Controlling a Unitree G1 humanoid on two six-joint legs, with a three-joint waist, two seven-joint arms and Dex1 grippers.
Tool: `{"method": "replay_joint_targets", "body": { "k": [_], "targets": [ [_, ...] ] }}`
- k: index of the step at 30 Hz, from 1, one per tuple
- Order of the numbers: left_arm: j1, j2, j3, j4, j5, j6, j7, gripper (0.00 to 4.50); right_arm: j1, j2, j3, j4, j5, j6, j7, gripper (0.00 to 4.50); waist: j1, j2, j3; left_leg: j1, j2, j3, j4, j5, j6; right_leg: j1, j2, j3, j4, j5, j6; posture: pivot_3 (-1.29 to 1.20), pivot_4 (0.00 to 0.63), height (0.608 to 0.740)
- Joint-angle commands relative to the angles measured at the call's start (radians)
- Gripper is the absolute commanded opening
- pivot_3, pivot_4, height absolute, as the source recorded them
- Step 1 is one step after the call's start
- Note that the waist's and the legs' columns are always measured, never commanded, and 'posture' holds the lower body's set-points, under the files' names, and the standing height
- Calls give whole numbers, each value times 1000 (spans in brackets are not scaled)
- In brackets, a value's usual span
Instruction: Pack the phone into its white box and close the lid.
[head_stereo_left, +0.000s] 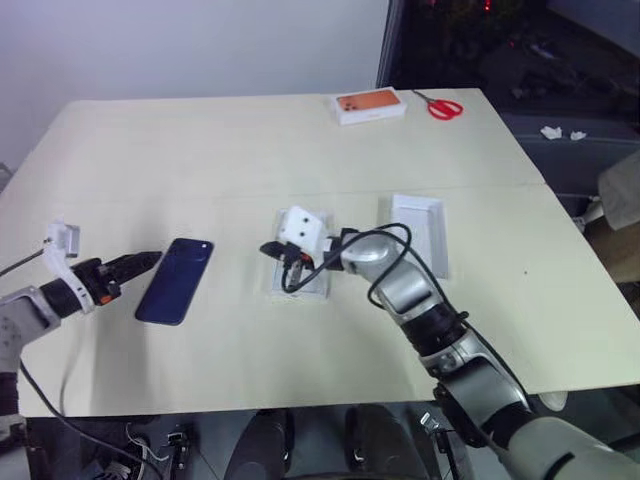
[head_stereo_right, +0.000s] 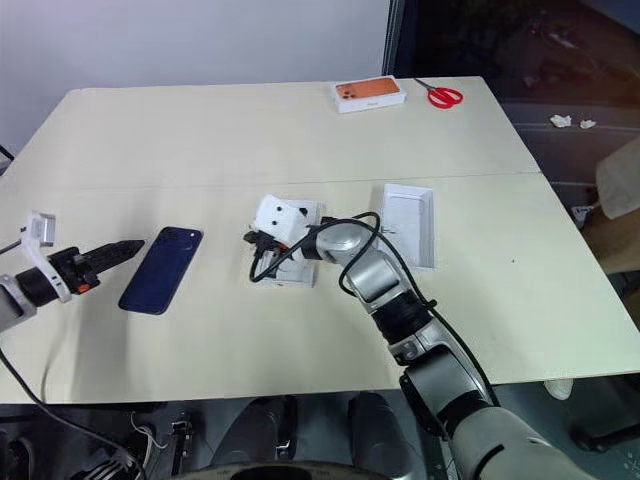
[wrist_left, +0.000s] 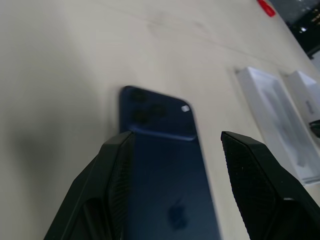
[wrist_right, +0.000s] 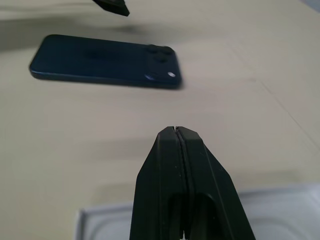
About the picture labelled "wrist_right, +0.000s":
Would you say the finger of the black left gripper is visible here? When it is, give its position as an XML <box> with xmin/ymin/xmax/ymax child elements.
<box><xmin>92</xmin><ymin>0</ymin><xmax>130</xmax><ymax>17</ymax></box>

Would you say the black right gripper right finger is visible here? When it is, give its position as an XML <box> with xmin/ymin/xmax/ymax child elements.
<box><xmin>175</xmin><ymin>126</ymin><xmax>257</xmax><ymax>240</ymax></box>

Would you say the dark blue smartphone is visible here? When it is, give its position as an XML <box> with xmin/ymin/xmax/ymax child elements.
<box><xmin>28</xmin><ymin>34</ymin><xmax>184</xmax><ymax>90</ymax></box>

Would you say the white phone box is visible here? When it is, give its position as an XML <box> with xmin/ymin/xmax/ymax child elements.
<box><xmin>77</xmin><ymin>183</ymin><xmax>320</xmax><ymax>240</ymax></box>

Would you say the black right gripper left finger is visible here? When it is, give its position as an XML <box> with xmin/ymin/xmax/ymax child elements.
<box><xmin>129</xmin><ymin>126</ymin><xmax>191</xmax><ymax>240</ymax></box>

